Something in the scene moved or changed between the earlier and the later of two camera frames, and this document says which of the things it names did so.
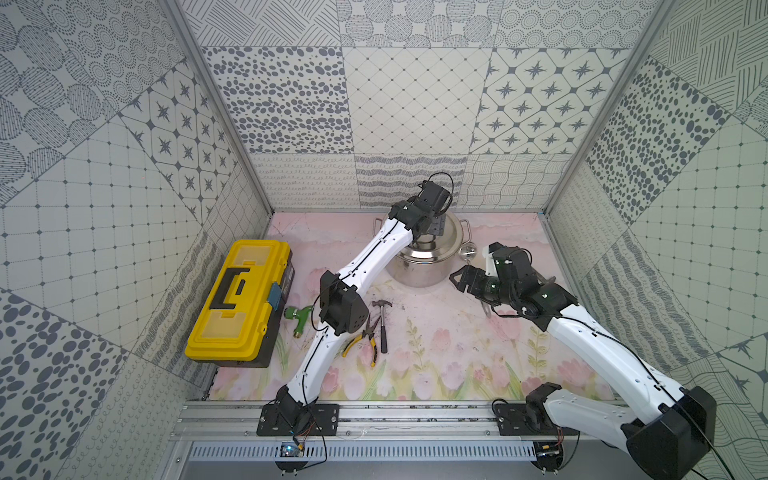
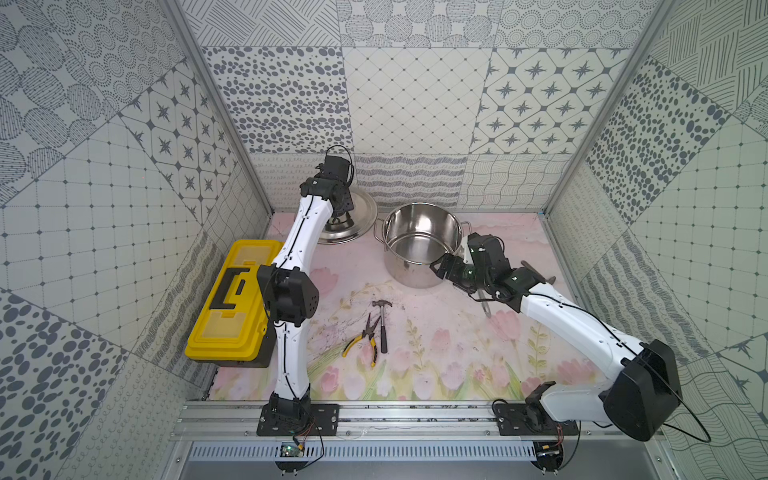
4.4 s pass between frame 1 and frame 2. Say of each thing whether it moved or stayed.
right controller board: stayed
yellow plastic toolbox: stayed
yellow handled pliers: stayed
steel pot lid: moved
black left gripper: moved
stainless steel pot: stayed
